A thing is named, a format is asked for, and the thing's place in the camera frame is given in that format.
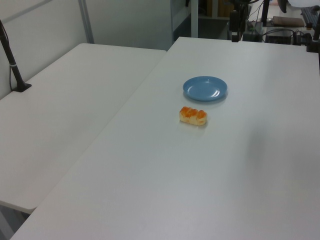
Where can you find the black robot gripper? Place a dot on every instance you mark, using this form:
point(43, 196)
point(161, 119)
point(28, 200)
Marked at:
point(240, 3)

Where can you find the blue round plate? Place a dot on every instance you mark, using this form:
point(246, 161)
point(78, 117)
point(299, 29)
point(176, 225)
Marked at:
point(205, 88)

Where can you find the glazed bread roll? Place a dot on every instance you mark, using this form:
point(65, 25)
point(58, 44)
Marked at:
point(193, 115)

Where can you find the grey control box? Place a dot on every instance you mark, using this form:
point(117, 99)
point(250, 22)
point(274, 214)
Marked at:
point(253, 31)

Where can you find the black upright pole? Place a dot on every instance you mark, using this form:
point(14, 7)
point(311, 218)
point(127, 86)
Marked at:
point(265, 12)

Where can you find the black electronics box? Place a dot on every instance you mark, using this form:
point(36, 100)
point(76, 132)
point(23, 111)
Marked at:
point(278, 38)

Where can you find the white cabinet frame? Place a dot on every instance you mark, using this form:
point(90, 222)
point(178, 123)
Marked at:
point(182, 17)

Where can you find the black clamp mount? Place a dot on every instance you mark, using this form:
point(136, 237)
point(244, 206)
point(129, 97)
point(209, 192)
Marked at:
point(313, 40)

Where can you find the grey partition post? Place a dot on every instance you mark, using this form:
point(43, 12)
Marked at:
point(86, 21)

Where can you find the black camera stand pole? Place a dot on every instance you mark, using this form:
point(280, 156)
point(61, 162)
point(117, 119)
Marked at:
point(13, 67)

